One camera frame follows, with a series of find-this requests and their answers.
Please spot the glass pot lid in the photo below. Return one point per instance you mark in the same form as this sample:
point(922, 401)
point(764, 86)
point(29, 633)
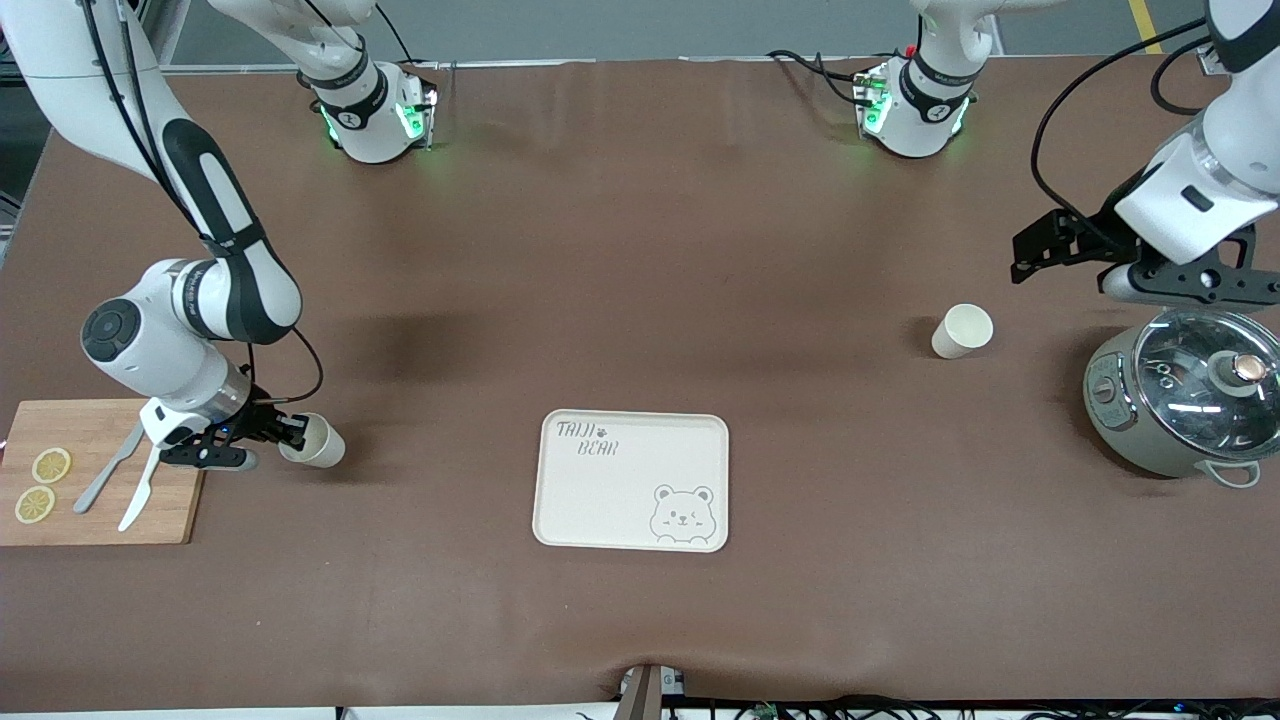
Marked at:
point(1190, 400)

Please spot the beige bear print tray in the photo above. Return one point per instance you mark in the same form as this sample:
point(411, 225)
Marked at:
point(620, 500)

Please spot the short aluminium profile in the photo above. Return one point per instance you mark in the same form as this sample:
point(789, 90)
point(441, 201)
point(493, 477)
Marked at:
point(1215, 62)

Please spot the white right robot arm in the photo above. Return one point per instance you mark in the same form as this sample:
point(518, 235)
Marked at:
point(160, 350)

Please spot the metal clamp post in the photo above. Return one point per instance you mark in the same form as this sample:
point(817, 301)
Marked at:
point(645, 695)

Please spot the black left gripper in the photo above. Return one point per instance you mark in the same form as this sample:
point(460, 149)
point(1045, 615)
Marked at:
point(1092, 234)

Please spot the grey electric cooking pot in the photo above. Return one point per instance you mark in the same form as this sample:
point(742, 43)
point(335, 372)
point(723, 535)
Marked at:
point(1120, 420)

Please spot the white plastic cup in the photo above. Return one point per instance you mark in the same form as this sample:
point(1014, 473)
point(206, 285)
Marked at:
point(325, 450)
point(960, 335)

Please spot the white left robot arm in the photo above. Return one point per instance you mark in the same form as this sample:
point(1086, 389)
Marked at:
point(930, 110)

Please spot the white plastic knife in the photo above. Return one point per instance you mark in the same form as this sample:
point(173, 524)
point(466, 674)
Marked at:
point(138, 500)

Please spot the yellow lemon slice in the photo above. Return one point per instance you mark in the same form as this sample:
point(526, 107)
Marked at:
point(52, 465)
point(35, 504)

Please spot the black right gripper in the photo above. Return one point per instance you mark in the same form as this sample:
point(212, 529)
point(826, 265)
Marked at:
point(252, 419)

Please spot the grey plastic knife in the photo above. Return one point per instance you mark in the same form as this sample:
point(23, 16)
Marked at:
point(100, 478)

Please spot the wooden cutting board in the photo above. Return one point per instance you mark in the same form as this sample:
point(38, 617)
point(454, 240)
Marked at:
point(180, 510)

